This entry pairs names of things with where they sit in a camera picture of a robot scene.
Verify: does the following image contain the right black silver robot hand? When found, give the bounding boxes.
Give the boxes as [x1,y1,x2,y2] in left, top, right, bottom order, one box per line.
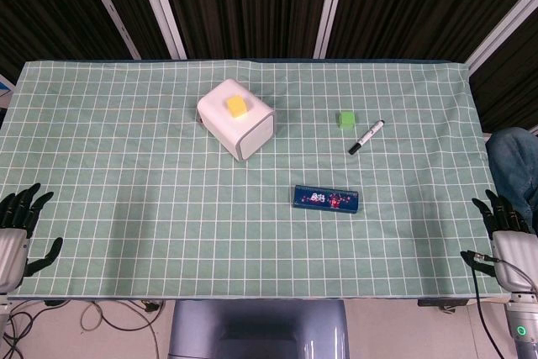
[460,189,538,295]

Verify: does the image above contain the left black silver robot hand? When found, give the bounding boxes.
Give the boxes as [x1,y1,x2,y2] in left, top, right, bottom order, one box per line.
[0,182,64,295]

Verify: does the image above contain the black white marker pen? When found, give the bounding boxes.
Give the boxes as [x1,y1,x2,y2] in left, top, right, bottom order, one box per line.
[347,119,386,156]

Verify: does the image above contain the blue pencil case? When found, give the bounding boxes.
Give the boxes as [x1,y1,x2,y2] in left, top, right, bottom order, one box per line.
[293,184,361,214]

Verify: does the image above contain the green grid tablecloth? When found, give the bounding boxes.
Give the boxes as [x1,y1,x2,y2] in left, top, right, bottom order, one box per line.
[0,59,505,299]

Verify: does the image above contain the white toaster-shaped box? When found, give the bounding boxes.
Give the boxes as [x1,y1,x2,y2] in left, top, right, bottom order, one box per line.
[197,77,277,162]

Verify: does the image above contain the person's leg in jeans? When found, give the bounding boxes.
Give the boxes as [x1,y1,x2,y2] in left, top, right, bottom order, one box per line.
[485,127,538,234]

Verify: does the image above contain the white blue sign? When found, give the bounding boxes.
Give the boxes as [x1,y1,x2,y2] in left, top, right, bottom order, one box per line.
[0,74,13,108]

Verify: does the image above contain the blue-grey robot torso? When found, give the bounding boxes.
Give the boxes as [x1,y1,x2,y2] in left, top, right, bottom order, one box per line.
[167,298,351,359]

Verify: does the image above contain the yellow cube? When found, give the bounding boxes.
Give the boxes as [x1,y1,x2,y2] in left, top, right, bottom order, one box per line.
[225,95,249,119]

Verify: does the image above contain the black right hand cable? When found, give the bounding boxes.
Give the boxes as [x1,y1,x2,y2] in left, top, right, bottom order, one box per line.
[467,251,538,359]

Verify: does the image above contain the black floor cables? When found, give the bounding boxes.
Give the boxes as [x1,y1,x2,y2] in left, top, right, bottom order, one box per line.
[0,306,47,359]

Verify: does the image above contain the long black table bracket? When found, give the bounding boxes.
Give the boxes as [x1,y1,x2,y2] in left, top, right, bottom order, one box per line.
[417,298,470,314]

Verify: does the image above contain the grey floor cable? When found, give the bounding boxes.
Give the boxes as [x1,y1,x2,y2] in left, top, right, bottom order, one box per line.
[79,300,161,334]

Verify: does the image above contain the slanted white frame post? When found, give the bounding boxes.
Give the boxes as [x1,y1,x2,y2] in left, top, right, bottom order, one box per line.
[466,0,538,75]

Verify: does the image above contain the thin white frame post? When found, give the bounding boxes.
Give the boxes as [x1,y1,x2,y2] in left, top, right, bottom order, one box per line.
[76,0,142,60]

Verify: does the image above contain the wide white frame post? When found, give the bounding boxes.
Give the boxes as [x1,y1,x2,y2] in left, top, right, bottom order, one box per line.
[132,0,188,60]

